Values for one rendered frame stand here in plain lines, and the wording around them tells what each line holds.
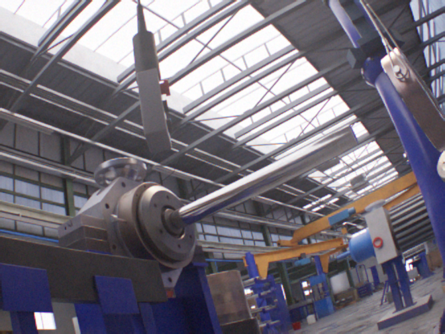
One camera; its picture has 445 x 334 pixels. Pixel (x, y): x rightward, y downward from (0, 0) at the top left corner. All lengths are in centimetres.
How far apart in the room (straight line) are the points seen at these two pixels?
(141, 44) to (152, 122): 18
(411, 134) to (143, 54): 231
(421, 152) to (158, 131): 231
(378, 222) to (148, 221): 357
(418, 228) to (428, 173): 205
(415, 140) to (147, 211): 192
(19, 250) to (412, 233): 430
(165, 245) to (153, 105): 93
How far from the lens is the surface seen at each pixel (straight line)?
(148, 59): 71
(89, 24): 632
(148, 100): 64
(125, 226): 151
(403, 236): 472
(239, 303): 297
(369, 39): 292
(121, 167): 178
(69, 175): 973
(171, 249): 152
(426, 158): 274
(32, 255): 94
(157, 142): 64
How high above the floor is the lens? 59
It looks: 25 degrees up
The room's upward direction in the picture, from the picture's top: 15 degrees counter-clockwise
